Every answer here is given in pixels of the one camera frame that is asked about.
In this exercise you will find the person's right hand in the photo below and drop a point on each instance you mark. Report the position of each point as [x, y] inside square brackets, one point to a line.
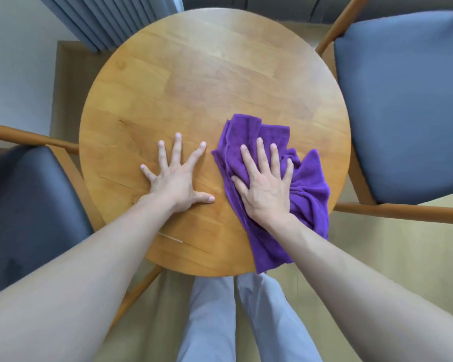
[266, 196]

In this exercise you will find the person's left hand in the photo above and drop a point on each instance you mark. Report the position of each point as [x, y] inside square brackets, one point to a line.
[175, 184]

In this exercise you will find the person's left middle finger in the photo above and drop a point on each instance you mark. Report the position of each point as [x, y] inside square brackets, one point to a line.
[176, 148]

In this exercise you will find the person's right thumb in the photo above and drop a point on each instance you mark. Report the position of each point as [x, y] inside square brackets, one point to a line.
[239, 184]

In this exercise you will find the person's left little finger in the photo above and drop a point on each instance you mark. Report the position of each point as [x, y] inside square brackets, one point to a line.
[148, 173]

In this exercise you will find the person's left thumb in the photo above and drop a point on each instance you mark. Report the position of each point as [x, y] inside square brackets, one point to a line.
[204, 199]

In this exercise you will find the person's right middle finger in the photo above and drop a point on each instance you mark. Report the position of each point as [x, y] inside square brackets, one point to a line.
[263, 156]

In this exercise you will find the person's right little finger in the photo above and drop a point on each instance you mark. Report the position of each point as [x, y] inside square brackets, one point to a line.
[288, 171]

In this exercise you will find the purple microfiber cloth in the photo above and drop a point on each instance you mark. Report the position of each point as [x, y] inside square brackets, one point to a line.
[313, 192]

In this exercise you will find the person's right forearm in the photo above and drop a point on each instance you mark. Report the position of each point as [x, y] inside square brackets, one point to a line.
[370, 290]

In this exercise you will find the person's left forearm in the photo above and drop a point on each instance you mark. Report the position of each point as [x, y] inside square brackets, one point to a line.
[75, 275]

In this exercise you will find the round wooden table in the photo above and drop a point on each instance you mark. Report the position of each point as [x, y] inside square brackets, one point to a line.
[211, 90]

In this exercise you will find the person's light grey trousers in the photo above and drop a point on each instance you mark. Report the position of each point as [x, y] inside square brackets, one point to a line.
[245, 320]

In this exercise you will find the wooden chair with grey cushion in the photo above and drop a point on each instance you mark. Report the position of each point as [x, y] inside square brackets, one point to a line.
[26, 214]
[407, 105]

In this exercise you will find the grey curtain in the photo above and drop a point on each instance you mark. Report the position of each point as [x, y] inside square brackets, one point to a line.
[109, 18]

